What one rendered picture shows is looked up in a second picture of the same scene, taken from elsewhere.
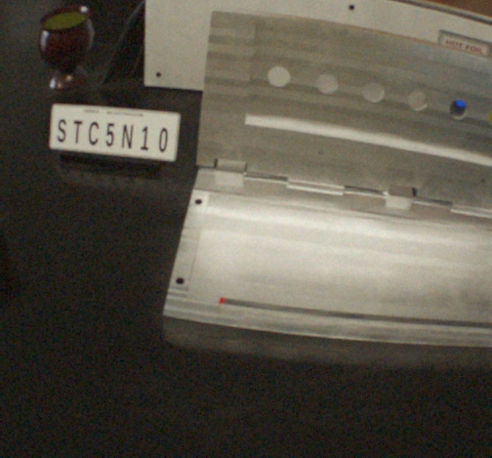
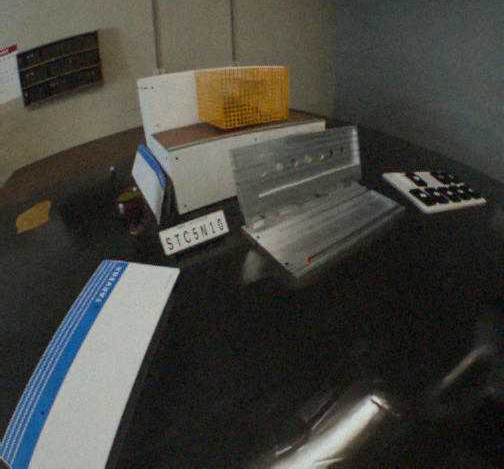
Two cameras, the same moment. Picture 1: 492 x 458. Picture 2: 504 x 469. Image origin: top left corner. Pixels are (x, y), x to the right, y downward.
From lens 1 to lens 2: 0.35 m
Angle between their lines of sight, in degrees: 28
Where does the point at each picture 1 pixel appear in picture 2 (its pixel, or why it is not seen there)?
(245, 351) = (327, 272)
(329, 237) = (308, 223)
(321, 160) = (288, 198)
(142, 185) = (223, 247)
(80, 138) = (181, 242)
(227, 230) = (278, 239)
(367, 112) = (294, 172)
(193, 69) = (200, 197)
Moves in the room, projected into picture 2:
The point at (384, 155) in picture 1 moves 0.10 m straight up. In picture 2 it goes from (306, 185) to (308, 149)
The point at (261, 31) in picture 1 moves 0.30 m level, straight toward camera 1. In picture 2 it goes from (251, 153) to (366, 210)
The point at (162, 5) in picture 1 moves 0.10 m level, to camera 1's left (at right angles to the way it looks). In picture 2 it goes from (179, 168) to (142, 180)
